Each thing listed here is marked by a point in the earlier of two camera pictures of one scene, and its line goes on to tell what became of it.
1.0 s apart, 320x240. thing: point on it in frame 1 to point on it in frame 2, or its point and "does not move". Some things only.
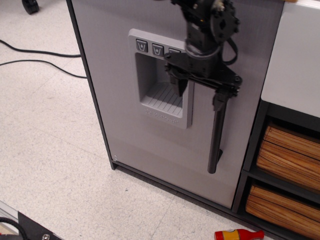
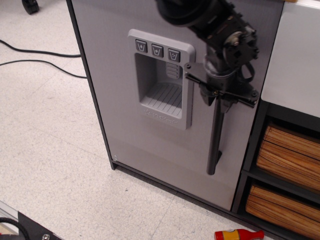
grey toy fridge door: (151, 129) does not move
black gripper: (211, 71) to (228, 86)
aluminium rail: (7, 211) does not move
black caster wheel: (31, 6) does not move
